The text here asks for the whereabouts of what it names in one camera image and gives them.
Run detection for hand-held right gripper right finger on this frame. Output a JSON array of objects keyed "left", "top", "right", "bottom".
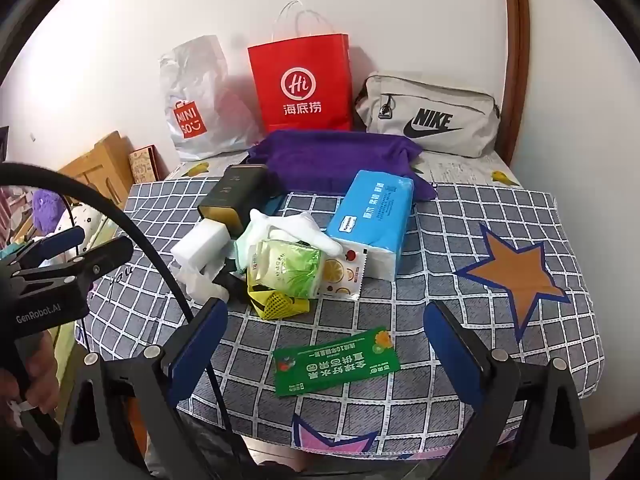
[{"left": 422, "top": 300, "right": 594, "bottom": 480}]

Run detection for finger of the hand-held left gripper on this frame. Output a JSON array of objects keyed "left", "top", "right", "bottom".
[
  {"left": 61, "top": 235, "right": 135, "bottom": 283},
  {"left": 9, "top": 226, "right": 87, "bottom": 272}
]

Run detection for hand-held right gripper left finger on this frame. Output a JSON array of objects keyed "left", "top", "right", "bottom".
[{"left": 56, "top": 297, "right": 230, "bottom": 480}]

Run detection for green snack packet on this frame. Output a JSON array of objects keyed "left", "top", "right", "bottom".
[{"left": 247, "top": 238, "right": 324, "bottom": 300}]

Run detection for green sachet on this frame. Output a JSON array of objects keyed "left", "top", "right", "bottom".
[{"left": 272, "top": 327, "right": 402, "bottom": 399}]

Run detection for fruit print sachet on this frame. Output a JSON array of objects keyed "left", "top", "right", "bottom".
[{"left": 319, "top": 249, "right": 369, "bottom": 302}]

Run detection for dark green booklet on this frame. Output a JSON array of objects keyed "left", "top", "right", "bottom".
[{"left": 197, "top": 163, "right": 271, "bottom": 239}]

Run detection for white and green gloves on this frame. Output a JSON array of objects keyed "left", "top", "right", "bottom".
[{"left": 247, "top": 208, "right": 344, "bottom": 257}]

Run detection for person's left hand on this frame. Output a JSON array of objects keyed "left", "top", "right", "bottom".
[{"left": 0, "top": 332, "right": 59, "bottom": 429}]

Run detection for purple plush toy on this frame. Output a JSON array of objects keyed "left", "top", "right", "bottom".
[{"left": 30, "top": 188, "right": 69, "bottom": 235}]

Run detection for white dotted pillow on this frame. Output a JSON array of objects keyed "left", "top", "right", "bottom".
[{"left": 50, "top": 202, "right": 109, "bottom": 261}]

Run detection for light green sheet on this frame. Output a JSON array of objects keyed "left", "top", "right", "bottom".
[{"left": 50, "top": 320, "right": 89, "bottom": 412}]

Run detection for crumpled white plastic bag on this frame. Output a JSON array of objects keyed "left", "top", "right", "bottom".
[{"left": 174, "top": 255, "right": 231, "bottom": 306}]

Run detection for small black object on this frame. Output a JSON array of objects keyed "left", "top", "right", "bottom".
[{"left": 220, "top": 258, "right": 251, "bottom": 304}]

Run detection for yellow mesh pouch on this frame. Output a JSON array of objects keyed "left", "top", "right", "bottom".
[{"left": 247, "top": 280, "right": 311, "bottom": 319}]

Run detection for brown cardboard box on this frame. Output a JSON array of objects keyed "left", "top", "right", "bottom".
[{"left": 57, "top": 130, "right": 136, "bottom": 211}]

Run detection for white sponge block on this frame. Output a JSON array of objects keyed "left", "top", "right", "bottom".
[{"left": 170, "top": 222, "right": 231, "bottom": 271}]

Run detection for patterned brown box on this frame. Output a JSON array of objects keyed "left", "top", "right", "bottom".
[{"left": 128, "top": 144, "right": 166, "bottom": 185}]

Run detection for grey checked blanket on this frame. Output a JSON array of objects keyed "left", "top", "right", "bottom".
[{"left": 75, "top": 179, "right": 607, "bottom": 452}]

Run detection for teal cloth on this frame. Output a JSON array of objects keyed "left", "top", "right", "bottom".
[{"left": 259, "top": 193, "right": 289, "bottom": 217}]

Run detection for blue tissue pack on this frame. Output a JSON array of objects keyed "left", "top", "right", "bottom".
[{"left": 325, "top": 169, "right": 416, "bottom": 281}]

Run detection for white plastic shopping bag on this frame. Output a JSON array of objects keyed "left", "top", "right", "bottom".
[{"left": 159, "top": 35, "right": 262, "bottom": 163}]

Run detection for purple towel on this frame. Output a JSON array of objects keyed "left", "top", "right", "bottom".
[{"left": 247, "top": 129, "right": 439, "bottom": 204}]

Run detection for grey waist bag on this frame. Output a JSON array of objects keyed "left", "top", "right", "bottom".
[{"left": 353, "top": 71, "right": 502, "bottom": 160}]

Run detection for red paper bag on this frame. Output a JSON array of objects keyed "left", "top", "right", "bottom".
[{"left": 247, "top": 1, "right": 354, "bottom": 134}]

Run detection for black cable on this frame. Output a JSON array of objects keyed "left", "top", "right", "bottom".
[{"left": 0, "top": 161, "right": 242, "bottom": 480}]

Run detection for brown wooden frame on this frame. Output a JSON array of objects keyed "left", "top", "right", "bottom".
[{"left": 500, "top": 0, "right": 532, "bottom": 167}]

